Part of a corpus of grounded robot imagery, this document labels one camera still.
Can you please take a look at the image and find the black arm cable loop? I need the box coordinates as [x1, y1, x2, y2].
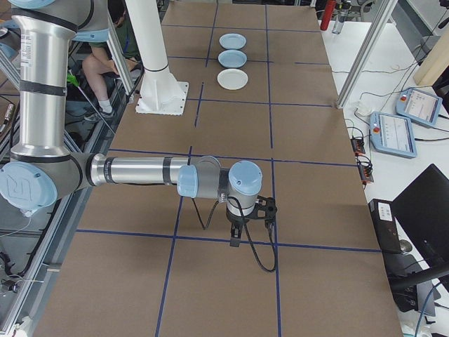
[191, 196, 218, 231]

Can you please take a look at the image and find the clear bottle dark cap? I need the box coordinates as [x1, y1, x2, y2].
[331, 0, 351, 35]

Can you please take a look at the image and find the orange black adapter board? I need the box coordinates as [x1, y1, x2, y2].
[350, 136, 366, 156]
[357, 159, 375, 185]

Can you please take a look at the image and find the black box computer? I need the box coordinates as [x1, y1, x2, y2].
[367, 198, 404, 254]

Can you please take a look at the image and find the green tipped stick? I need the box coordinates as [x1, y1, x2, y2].
[66, 68, 115, 133]

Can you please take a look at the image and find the cream white column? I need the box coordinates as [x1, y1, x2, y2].
[413, 30, 449, 85]

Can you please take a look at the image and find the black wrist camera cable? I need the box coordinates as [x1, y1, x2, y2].
[227, 195, 279, 274]

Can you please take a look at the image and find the light blue ceramic plate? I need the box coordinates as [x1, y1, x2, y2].
[217, 49, 248, 70]
[219, 33, 248, 51]

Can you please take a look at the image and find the blue grey teach pendant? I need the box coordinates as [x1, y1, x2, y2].
[368, 111, 418, 159]
[395, 87, 443, 127]

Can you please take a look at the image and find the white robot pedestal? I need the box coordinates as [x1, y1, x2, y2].
[124, 0, 190, 116]

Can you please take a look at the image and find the blue cable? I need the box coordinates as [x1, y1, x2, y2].
[415, 280, 445, 337]

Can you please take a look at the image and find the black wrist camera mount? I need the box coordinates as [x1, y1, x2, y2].
[254, 196, 279, 226]

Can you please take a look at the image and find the aluminium frame post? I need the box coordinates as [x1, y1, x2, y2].
[335, 0, 399, 110]

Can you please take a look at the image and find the white ceramic plate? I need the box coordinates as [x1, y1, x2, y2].
[217, 68, 250, 91]

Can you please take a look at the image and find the metal bar frame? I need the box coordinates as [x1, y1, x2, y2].
[0, 20, 145, 337]

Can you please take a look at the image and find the black monitor stand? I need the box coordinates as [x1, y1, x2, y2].
[382, 251, 449, 313]

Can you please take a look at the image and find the red bottle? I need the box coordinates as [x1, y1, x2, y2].
[319, 0, 334, 32]

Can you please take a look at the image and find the person in green shirt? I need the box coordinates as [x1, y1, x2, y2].
[82, 0, 145, 122]

